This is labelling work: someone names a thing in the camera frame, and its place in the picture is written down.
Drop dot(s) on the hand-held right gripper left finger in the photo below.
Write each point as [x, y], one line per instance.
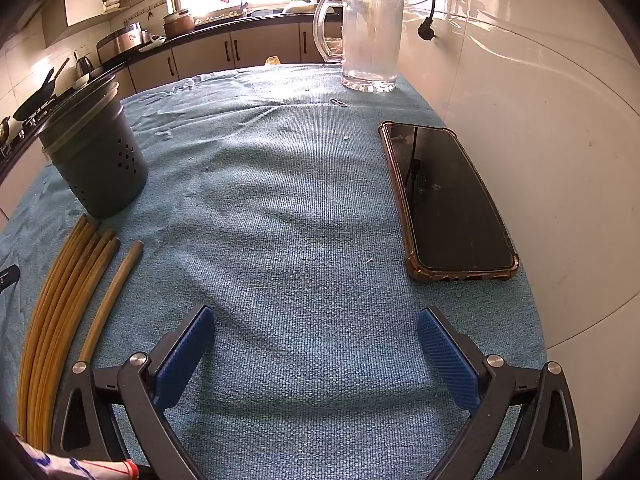
[182, 355]

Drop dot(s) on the dark grey utensil holder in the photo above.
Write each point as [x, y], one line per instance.
[97, 160]

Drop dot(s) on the beige cabinets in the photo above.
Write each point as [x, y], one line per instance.
[210, 57]
[82, 0]

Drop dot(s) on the beige lower cabinets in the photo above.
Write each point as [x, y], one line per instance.
[210, 57]

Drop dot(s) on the blue table cloth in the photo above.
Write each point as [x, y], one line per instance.
[280, 240]

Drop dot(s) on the beige upper cabinets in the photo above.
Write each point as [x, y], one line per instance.
[82, 0]

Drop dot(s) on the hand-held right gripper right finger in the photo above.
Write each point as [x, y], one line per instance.
[447, 355]

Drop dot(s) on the smartphone in brown case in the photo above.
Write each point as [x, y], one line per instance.
[447, 200]

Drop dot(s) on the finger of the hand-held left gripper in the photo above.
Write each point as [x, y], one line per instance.
[9, 277]

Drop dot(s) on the brown clay pot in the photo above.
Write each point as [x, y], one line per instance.
[178, 22]

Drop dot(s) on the stainless steel kitchen appliance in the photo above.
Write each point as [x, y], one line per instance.
[120, 40]

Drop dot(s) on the black kitchen countertop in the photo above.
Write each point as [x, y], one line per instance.
[210, 27]

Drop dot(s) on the metal kettle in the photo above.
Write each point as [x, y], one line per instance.
[84, 65]

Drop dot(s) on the person's patterned clothing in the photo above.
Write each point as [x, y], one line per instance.
[75, 465]

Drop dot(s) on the black wok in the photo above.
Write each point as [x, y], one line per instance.
[35, 100]

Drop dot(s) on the clear glass mug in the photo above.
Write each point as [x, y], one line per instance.
[370, 40]

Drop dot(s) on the metal paper clip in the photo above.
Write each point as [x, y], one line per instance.
[339, 102]

